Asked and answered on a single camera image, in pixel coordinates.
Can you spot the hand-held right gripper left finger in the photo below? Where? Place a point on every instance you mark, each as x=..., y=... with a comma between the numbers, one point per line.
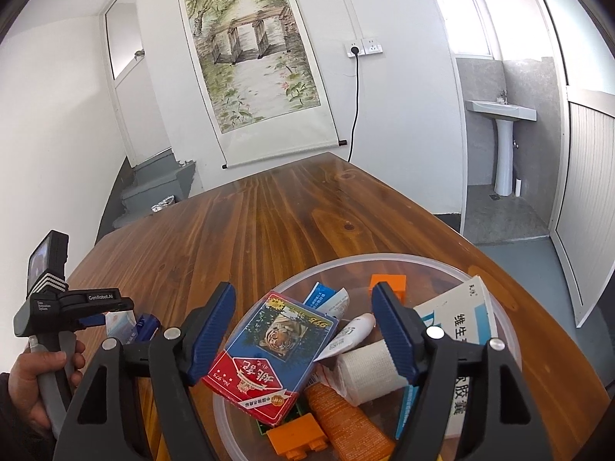
x=214, y=331

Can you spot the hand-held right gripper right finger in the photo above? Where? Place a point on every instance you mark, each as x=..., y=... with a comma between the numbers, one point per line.
x=391, y=331

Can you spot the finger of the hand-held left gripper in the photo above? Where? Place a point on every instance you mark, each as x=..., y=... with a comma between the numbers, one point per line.
x=89, y=323

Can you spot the small white box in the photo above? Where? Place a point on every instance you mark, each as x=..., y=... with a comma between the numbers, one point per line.
x=119, y=324

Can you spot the white ointment tube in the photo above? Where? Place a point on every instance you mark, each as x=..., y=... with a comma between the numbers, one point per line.
x=353, y=331

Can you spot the white bandage roll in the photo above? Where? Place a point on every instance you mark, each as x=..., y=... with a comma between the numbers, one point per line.
x=365, y=365

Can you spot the orange square toy brick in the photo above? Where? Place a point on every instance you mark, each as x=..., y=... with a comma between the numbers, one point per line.
x=390, y=282

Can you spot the red playing card box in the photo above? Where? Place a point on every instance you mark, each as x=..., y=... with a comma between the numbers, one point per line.
x=269, y=345

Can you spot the dark blue bottle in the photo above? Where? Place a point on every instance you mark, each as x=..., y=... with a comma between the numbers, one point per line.
x=148, y=327

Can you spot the blue white medicine box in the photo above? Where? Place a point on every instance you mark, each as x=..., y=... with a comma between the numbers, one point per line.
x=461, y=326

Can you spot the clear plastic bowl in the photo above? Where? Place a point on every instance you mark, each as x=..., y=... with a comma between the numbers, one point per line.
x=432, y=269

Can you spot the blue white sachet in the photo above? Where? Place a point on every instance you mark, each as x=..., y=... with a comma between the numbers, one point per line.
x=322, y=297

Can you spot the wooden desktop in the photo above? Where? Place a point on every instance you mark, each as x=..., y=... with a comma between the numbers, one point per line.
x=288, y=211

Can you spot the person's left hand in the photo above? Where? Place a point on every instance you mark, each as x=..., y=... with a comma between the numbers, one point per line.
x=29, y=379

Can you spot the orange ointment tube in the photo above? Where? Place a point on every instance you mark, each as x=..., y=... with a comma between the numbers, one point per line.
x=341, y=418

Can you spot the crumpled foil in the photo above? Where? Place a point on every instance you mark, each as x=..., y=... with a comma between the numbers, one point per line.
x=164, y=204

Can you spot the grey stairs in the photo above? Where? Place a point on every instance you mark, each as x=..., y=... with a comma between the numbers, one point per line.
x=153, y=187

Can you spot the small white bottle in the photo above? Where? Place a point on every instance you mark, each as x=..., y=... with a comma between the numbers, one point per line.
x=518, y=187

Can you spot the white glazed door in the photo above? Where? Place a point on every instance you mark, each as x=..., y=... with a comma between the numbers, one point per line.
x=134, y=81

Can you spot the bathroom window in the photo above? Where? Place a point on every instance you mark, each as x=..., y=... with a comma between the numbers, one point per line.
x=461, y=14

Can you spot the white pedestal sink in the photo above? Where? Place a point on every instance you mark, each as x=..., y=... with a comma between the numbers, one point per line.
x=502, y=144

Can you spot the wall scroll painting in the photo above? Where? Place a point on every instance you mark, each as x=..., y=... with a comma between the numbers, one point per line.
x=250, y=57

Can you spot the white wall socket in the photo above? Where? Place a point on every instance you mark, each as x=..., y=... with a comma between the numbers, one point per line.
x=363, y=47

